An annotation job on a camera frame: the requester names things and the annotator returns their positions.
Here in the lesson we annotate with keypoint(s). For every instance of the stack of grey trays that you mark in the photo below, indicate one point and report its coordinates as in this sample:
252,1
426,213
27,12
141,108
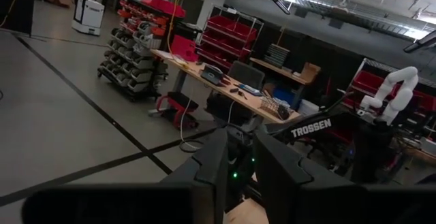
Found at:
276,55

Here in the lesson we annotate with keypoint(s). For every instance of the open cardboard box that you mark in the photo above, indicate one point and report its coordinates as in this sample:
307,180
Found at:
310,72

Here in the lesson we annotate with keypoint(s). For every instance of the blue plastic bin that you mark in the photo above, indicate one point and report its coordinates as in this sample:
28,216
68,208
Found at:
284,96

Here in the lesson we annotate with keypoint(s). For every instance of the wooden side bench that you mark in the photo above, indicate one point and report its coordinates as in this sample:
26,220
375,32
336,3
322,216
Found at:
282,71

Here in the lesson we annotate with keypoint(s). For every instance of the long wooden workbench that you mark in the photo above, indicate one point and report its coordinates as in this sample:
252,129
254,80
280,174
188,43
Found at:
253,103

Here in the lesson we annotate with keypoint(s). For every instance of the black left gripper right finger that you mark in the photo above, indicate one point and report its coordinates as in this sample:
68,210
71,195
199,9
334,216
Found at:
293,183

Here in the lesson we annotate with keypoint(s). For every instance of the white plastic bin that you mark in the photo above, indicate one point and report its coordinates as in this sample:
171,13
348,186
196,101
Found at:
308,107

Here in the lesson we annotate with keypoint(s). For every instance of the black office chair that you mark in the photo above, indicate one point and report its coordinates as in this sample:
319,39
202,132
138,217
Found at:
225,110

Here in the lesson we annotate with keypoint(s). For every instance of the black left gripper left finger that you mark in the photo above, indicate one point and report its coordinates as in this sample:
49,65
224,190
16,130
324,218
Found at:
207,169

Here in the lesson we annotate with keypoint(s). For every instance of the grey office chair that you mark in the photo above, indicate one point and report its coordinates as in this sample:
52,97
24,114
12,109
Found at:
247,75

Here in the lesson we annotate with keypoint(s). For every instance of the white wheeled machine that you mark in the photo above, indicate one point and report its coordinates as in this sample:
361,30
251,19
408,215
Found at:
89,14

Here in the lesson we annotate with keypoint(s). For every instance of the red and black cart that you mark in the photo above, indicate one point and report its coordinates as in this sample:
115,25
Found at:
177,110

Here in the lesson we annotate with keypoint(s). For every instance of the rack of grey bins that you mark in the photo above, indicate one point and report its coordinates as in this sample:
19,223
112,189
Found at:
133,67

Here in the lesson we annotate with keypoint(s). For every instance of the large red storage bin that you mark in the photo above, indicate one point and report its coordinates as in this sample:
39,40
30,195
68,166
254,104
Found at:
163,5

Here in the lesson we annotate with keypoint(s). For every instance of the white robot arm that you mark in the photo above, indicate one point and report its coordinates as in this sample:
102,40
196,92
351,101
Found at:
398,94

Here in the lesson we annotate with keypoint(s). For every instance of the red flat panel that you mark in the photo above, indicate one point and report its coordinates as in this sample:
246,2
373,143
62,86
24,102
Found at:
184,48

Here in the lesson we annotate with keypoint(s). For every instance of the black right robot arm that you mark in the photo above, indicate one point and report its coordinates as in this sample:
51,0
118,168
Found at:
306,132

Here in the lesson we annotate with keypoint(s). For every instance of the metal rack with red bins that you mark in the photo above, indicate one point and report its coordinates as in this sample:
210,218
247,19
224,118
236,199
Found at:
369,81

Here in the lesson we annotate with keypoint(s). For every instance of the tall dark cabinet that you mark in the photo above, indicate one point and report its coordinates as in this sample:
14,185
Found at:
18,6

